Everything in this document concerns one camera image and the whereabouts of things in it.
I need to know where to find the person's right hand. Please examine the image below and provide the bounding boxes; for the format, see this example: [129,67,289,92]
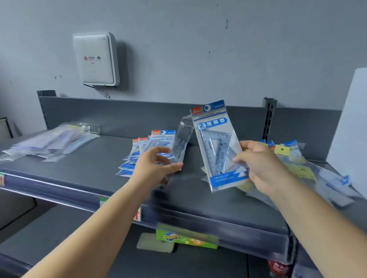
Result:
[229,139,295,200]

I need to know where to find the person's left hand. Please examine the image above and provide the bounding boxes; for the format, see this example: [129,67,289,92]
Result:
[128,144,186,196]

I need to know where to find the pile of blue set-square packets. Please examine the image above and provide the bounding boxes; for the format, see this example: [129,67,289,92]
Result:
[116,124,185,183]

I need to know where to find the pile of mixed packaged rulers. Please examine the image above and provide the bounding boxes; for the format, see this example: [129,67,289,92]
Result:
[196,131,367,219]

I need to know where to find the clear straight ruler packet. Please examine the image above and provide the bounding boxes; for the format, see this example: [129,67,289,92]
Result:
[161,115,196,187]

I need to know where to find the blue geometric set packet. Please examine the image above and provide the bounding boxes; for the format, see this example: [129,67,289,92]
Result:
[182,96,257,196]

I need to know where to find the pile of clear rulers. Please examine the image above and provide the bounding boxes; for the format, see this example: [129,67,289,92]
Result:
[0,114,102,171]

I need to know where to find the person's left forearm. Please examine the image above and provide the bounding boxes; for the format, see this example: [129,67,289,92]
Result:
[21,168,154,278]

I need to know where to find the person's right forearm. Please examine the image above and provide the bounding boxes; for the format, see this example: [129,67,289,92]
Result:
[260,171,367,278]

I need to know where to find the green cardboard box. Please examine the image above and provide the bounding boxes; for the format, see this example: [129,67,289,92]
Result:
[155,228,219,250]

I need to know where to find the white tiered pen display stand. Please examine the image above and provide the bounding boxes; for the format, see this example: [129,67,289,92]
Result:
[321,61,367,214]

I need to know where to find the small red jar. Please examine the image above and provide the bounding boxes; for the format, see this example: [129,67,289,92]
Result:
[267,259,290,278]

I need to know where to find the grey slotted shelf post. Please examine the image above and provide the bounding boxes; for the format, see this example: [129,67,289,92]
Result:
[258,97,278,142]
[33,88,58,130]

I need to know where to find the thin router cable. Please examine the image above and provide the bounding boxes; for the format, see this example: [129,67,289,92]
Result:
[82,83,112,100]

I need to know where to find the white wall router box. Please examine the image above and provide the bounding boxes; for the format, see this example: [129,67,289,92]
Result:
[68,28,125,89]

